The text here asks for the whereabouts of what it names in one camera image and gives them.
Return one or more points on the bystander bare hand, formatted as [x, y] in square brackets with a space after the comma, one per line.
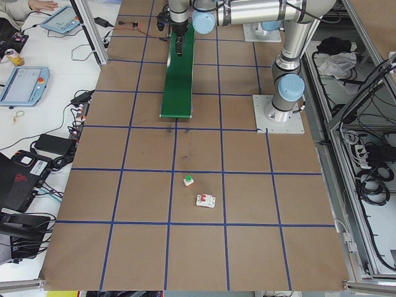
[41, 4]

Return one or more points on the large black power brick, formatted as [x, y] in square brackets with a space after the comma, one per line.
[54, 143]

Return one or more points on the white square base plate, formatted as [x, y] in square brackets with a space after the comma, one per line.
[247, 35]
[294, 127]

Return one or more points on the white crumpled cloth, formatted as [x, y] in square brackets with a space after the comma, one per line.
[337, 65]

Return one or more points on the yellow drink can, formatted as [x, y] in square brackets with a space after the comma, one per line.
[14, 58]

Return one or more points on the aluminium corner bar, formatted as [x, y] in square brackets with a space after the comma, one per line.
[371, 285]
[21, 284]

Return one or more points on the white power strip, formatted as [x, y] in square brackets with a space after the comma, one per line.
[360, 154]

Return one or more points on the small black controller board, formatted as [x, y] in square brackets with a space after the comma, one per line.
[136, 24]

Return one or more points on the black computer with labels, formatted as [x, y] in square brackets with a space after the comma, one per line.
[18, 182]

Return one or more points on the black power strip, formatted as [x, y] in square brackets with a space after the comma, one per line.
[79, 119]

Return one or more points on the V-shaped metal bar frame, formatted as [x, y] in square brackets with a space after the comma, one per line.
[335, 198]

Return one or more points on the black flat electronic device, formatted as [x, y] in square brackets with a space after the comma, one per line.
[21, 229]

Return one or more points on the aluminium profile post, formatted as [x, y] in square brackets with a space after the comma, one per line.
[92, 37]

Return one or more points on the small black power adapter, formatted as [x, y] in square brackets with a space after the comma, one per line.
[100, 21]

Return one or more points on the beige sleeved forearm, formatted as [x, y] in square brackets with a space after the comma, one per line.
[9, 15]

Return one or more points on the green conveyor belt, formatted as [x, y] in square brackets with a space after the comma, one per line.
[178, 92]

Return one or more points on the blue grey teach pendant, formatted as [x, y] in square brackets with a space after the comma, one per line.
[21, 86]
[58, 20]

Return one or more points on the white circuit breaker red switch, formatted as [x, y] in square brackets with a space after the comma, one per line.
[205, 202]

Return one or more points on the green push button switch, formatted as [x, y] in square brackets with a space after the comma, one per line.
[187, 181]

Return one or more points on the black crumpled cloth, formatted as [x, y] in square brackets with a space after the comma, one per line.
[334, 44]

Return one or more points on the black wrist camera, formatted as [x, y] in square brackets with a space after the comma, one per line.
[163, 21]

